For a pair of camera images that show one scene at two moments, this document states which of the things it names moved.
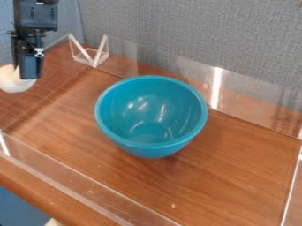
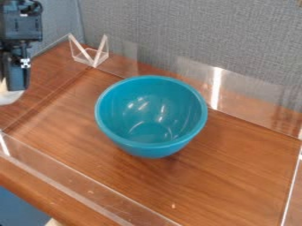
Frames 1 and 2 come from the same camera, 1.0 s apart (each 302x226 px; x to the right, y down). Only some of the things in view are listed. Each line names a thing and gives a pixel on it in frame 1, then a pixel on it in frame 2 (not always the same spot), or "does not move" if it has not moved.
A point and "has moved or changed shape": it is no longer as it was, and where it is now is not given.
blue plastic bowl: x=152 y=114 does not move
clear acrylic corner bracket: x=89 y=56 does not move
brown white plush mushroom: x=11 y=81 has moved or changed shape
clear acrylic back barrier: x=256 y=100 does not move
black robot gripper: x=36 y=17 → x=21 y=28
